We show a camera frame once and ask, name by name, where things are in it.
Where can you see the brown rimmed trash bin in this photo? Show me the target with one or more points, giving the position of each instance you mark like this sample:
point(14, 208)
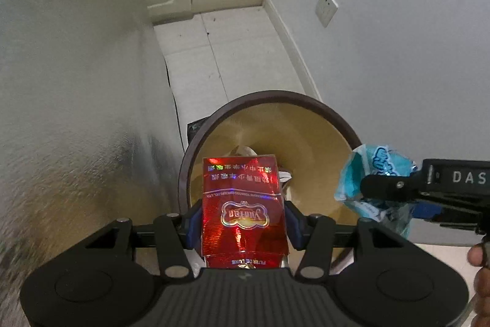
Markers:
point(306, 135)

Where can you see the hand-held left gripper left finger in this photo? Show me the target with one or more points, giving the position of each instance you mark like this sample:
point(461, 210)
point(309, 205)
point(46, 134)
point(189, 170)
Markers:
point(195, 224)

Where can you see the light blue snack wrapper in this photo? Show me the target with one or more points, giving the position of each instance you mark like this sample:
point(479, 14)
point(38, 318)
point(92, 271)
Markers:
point(367, 162)

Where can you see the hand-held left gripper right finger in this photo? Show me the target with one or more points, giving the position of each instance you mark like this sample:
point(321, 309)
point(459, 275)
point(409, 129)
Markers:
point(297, 228)

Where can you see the red cigarette box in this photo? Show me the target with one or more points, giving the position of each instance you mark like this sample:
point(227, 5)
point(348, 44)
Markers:
point(245, 212)

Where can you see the person's right hand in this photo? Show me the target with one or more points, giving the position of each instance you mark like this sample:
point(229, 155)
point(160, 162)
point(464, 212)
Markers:
point(478, 254)

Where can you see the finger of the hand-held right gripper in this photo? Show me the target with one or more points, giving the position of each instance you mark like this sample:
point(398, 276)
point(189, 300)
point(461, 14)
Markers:
point(390, 187)
point(428, 211)

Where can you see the white low wall socket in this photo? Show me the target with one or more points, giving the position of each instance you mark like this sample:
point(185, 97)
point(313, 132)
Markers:
point(326, 8)

